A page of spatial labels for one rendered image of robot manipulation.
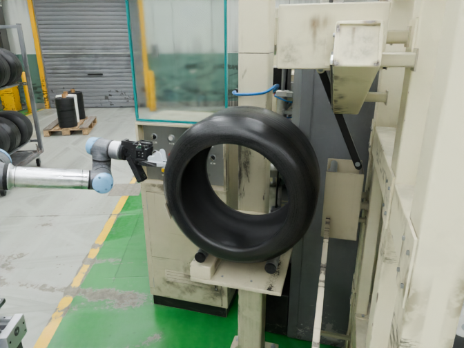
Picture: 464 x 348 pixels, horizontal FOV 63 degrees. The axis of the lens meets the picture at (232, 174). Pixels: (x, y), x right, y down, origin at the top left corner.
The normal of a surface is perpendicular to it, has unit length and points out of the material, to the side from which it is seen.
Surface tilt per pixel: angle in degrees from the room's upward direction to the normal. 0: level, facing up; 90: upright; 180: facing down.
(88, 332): 0
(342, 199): 90
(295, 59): 90
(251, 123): 44
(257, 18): 90
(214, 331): 0
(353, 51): 72
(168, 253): 90
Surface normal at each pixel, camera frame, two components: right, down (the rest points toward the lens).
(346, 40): -0.26, 0.01
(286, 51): -0.27, 0.33
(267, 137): 0.14, -0.37
